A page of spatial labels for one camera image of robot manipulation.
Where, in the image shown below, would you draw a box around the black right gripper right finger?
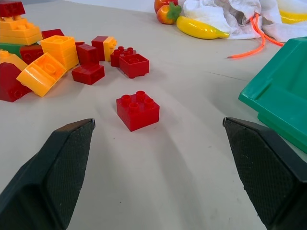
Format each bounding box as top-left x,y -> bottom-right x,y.
222,117 -> 307,230

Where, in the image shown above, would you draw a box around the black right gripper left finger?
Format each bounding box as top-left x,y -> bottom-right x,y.
0,118 -> 96,230

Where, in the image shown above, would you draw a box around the green plastic bin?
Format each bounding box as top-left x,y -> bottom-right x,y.
238,36 -> 307,154

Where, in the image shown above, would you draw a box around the yellow stacked blocks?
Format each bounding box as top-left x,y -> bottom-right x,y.
0,14 -> 44,46

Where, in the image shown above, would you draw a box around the dark red sloped block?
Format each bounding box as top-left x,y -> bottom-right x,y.
0,62 -> 33,103

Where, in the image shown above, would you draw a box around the yellow curved hollow block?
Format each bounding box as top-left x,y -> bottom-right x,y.
16,52 -> 68,98

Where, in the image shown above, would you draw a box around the single red toy brick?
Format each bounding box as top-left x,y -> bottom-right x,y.
116,90 -> 160,132

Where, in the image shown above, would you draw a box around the yellow plastic building brick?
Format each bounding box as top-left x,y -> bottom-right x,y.
0,49 -> 28,71

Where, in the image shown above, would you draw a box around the yellow hollow square block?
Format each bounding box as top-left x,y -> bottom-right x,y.
40,34 -> 80,70

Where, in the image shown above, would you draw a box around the green plastic building brick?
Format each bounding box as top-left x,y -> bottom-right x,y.
0,42 -> 39,59

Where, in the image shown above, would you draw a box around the joined red and yellow bricks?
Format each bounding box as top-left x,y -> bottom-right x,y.
91,35 -> 118,62

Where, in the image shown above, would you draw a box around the upside-down red plastic building brick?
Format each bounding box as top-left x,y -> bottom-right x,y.
119,53 -> 150,79

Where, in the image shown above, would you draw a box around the red plastic studded building brick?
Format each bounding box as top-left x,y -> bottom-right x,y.
110,46 -> 137,68

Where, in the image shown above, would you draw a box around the yellow toy banana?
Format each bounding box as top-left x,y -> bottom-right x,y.
278,0 -> 307,24
176,15 -> 230,40

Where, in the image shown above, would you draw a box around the white cloth bag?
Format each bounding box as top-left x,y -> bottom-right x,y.
182,0 -> 307,43

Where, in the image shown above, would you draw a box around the red toy apple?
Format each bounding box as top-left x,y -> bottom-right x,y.
153,0 -> 179,14

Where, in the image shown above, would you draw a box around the orange drawstring cord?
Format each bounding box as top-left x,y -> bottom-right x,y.
227,13 -> 285,59

